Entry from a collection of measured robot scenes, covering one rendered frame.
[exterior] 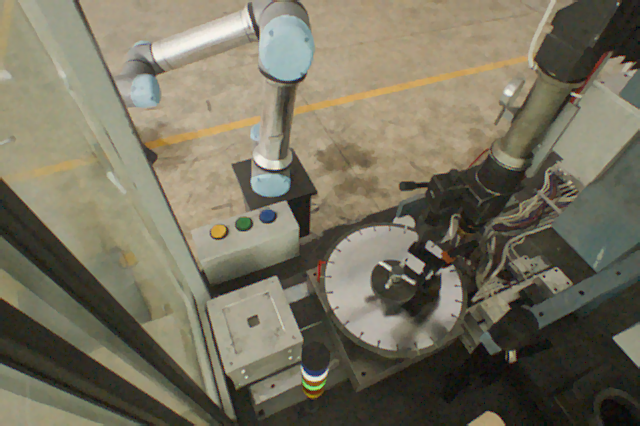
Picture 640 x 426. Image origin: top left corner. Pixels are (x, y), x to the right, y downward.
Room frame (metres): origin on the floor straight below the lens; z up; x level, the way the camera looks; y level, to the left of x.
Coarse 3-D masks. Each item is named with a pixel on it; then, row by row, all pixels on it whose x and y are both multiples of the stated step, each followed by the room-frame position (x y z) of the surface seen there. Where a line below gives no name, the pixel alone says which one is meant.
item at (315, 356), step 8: (312, 344) 0.19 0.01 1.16; (320, 344) 0.19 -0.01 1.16; (304, 352) 0.17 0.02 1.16; (312, 352) 0.18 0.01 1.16; (320, 352) 0.18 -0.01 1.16; (328, 352) 0.18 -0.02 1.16; (304, 360) 0.16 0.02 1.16; (312, 360) 0.16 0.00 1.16; (320, 360) 0.16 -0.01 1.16; (328, 360) 0.17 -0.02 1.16; (304, 368) 0.15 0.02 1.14; (312, 368) 0.15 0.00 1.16; (320, 368) 0.15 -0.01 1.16; (312, 376) 0.15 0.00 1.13
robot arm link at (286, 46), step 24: (288, 0) 0.87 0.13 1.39; (264, 24) 0.79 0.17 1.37; (288, 24) 0.75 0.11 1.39; (264, 48) 0.73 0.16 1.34; (288, 48) 0.73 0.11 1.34; (312, 48) 0.75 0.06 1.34; (264, 72) 0.75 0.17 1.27; (288, 72) 0.73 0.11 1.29; (264, 96) 0.77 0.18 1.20; (288, 96) 0.76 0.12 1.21; (264, 120) 0.76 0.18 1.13; (288, 120) 0.76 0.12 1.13; (264, 144) 0.75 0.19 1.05; (288, 144) 0.77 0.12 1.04; (264, 168) 0.73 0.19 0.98; (288, 168) 0.76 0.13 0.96; (264, 192) 0.72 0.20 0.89
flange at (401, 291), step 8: (392, 264) 0.46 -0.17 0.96; (376, 272) 0.44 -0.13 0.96; (384, 272) 0.44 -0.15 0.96; (408, 272) 0.44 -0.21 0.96; (376, 280) 0.41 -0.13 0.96; (384, 280) 0.42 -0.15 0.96; (400, 280) 0.41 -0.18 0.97; (416, 280) 0.42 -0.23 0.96; (376, 288) 0.39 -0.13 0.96; (384, 288) 0.40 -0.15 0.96; (392, 288) 0.40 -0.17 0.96; (400, 288) 0.40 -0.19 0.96; (408, 288) 0.40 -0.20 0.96; (384, 296) 0.38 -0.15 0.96; (392, 296) 0.38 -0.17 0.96; (400, 296) 0.38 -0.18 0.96; (408, 296) 0.38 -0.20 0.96
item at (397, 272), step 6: (384, 264) 0.44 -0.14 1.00; (402, 264) 0.44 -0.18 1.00; (390, 270) 0.43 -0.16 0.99; (396, 270) 0.42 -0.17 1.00; (402, 270) 0.42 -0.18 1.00; (390, 276) 0.42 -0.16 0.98; (396, 276) 0.41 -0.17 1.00; (402, 276) 0.41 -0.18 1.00; (408, 276) 0.41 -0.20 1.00; (390, 282) 0.39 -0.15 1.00; (414, 282) 0.40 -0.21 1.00
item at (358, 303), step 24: (360, 240) 0.53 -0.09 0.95; (384, 240) 0.54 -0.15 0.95; (408, 240) 0.54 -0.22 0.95; (336, 264) 0.46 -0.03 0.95; (360, 264) 0.46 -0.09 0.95; (408, 264) 0.47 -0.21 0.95; (336, 288) 0.39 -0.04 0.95; (360, 288) 0.40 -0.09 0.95; (432, 288) 0.41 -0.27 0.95; (456, 288) 0.42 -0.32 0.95; (336, 312) 0.33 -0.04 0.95; (360, 312) 0.34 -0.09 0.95; (384, 312) 0.34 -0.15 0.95; (408, 312) 0.35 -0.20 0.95; (432, 312) 0.35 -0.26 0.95; (456, 312) 0.35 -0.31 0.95; (384, 336) 0.29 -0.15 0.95; (408, 336) 0.29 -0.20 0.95; (432, 336) 0.29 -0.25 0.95
